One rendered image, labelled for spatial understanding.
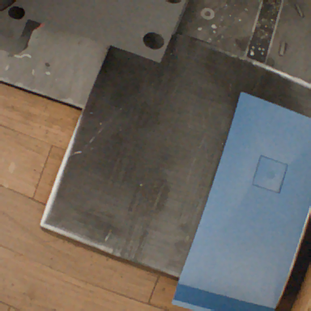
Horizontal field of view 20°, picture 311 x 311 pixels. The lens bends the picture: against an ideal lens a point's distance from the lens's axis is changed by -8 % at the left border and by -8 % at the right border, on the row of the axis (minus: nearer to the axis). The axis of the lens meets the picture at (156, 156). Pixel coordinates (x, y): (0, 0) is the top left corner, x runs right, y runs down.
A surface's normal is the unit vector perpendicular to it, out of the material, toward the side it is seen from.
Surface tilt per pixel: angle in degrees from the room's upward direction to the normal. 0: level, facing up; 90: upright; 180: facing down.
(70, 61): 0
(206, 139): 0
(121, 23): 29
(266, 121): 0
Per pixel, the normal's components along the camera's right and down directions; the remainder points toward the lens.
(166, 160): 0.04, -0.25
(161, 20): -0.07, 0.24
